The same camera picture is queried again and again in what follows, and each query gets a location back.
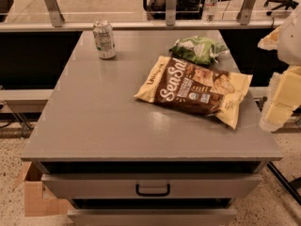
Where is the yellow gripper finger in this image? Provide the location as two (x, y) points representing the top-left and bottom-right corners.
(260, 66), (301, 132)
(258, 26), (280, 51)

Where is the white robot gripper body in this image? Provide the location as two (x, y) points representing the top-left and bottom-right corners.
(277, 7), (301, 65)

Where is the green chip bag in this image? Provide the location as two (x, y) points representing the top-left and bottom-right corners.
(169, 36), (230, 66)

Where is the brown SeaSalt chip bag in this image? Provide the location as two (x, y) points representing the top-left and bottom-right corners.
(135, 56), (252, 129)

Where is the silver 7up soda can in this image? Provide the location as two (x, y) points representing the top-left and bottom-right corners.
(93, 21), (116, 59)

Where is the black chair on right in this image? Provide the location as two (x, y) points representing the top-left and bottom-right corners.
(263, 0), (299, 16)

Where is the clear plastic water bottle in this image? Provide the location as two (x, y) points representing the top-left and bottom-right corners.
(202, 0), (219, 24)

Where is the grey lower cabinet drawer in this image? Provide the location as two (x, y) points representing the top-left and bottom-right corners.
(68, 209), (236, 226)

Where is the grey cabinet drawer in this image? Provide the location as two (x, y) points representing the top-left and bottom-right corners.
(42, 173), (261, 199)
(68, 209), (236, 226)

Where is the grey upper cabinet drawer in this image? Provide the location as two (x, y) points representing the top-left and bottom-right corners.
(42, 173), (261, 199)

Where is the brown cardboard box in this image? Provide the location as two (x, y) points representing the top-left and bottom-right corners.
(13, 162), (73, 217)

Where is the black drawer handle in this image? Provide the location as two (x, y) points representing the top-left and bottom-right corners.
(135, 184), (171, 197)

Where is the metal glass railing frame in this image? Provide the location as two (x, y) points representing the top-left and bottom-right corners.
(1, 0), (286, 31)

